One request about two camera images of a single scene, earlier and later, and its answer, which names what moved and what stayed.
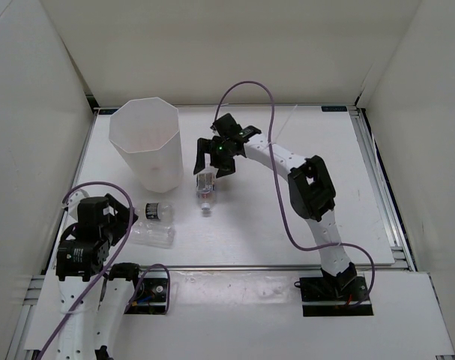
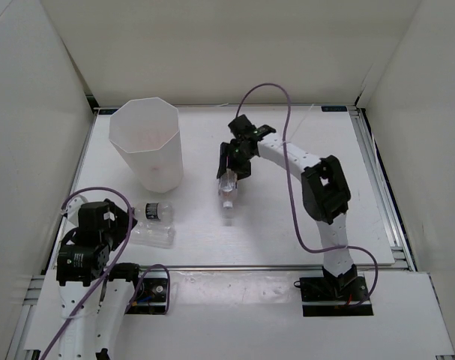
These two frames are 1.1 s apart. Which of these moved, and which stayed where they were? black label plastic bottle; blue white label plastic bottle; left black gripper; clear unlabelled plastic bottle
Moved: blue white label plastic bottle
Stayed: black label plastic bottle; left black gripper; clear unlabelled plastic bottle
